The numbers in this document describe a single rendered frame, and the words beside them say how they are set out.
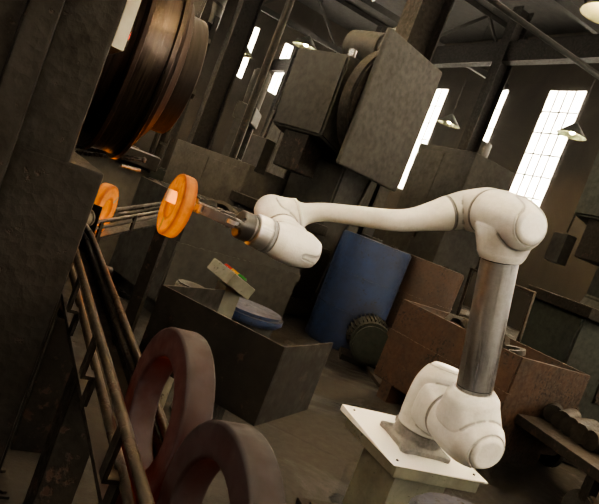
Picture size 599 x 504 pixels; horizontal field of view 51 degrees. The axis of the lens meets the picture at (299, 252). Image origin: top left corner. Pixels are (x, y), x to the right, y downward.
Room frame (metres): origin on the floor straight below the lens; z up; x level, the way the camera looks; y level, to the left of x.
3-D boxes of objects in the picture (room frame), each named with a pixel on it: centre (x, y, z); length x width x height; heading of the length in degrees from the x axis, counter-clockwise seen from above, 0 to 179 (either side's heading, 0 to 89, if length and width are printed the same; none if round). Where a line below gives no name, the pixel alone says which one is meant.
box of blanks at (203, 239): (4.22, 0.59, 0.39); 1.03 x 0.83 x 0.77; 134
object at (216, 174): (5.92, 0.92, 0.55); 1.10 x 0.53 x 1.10; 49
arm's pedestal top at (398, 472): (1.96, -0.56, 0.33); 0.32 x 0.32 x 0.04; 25
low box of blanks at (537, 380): (3.77, -1.27, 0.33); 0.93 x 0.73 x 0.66; 36
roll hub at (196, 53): (1.50, 0.42, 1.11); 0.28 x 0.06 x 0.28; 29
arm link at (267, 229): (1.63, 0.11, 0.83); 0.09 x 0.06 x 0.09; 29
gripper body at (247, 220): (1.60, 0.18, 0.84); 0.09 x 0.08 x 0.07; 119
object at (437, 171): (6.56, -1.25, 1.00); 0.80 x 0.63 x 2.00; 34
